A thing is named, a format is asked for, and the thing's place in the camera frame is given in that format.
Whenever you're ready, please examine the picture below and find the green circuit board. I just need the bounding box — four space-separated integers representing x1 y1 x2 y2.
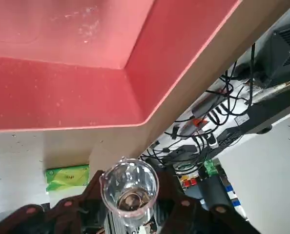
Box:
203 158 221 177

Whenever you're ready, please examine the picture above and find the black vented power unit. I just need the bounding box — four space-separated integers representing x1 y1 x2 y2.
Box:
266 22 290 85

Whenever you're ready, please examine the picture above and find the black flat labelled device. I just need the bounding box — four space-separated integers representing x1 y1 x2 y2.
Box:
232 79 290 134

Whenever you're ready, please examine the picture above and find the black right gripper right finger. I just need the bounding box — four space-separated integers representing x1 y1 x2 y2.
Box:
154 170 257 234

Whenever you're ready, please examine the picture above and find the pink plastic rectangular container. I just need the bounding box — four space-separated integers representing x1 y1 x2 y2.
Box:
0 0 244 134

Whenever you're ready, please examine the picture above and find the green tissue pack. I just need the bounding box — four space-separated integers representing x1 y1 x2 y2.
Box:
45 165 90 195

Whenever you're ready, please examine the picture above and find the grey power strip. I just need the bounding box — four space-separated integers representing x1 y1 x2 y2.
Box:
190 96 226 118

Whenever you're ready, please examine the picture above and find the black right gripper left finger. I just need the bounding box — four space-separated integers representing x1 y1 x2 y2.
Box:
0 170 109 234

